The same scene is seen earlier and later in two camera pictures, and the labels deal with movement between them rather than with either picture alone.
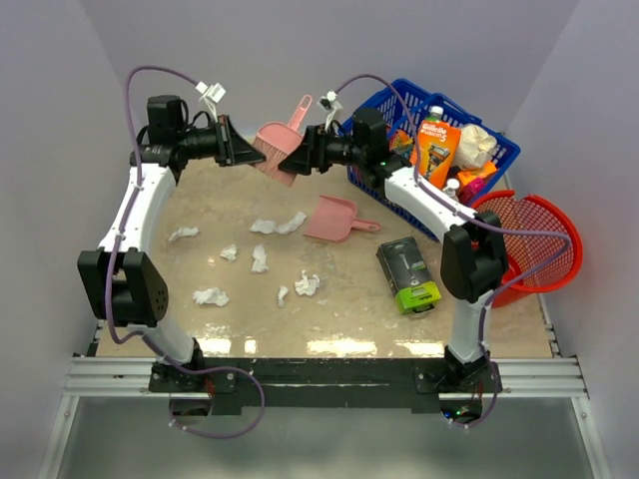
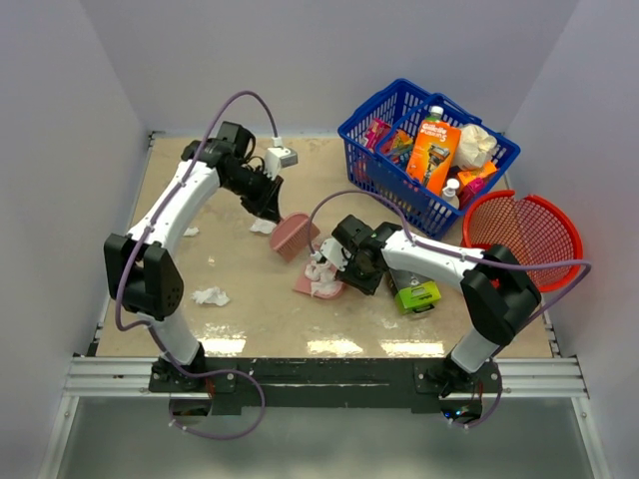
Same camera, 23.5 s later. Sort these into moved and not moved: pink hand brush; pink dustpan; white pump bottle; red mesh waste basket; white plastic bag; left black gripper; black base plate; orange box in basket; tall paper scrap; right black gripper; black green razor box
Moved: right black gripper; tall paper scrap; left black gripper; pink hand brush; pink dustpan
Not moved: white plastic bag; orange box in basket; black green razor box; red mesh waste basket; black base plate; white pump bottle
